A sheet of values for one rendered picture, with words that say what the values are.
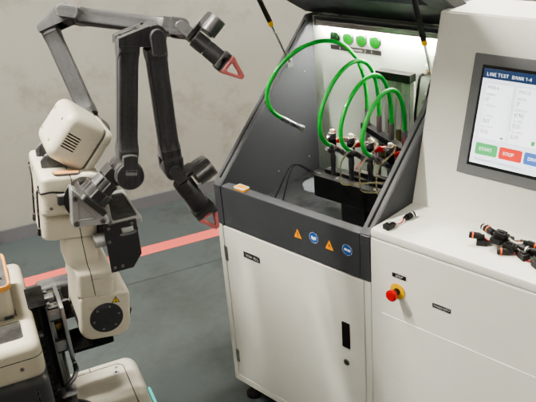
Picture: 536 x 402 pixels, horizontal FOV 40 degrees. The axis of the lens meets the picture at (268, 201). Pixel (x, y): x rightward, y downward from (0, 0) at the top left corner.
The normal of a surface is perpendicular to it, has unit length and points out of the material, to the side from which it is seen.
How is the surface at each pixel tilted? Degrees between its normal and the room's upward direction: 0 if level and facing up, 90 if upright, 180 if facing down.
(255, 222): 90
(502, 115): 76
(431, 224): 0
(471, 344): 90
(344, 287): 90
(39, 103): 90
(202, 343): 0
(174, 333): 0
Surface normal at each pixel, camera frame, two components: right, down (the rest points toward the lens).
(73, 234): 0.40, 0.36
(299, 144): 0.72, 0.25
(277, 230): -0.69, 0.36
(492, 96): -0.69, 0.13
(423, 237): -0.07, -0.90
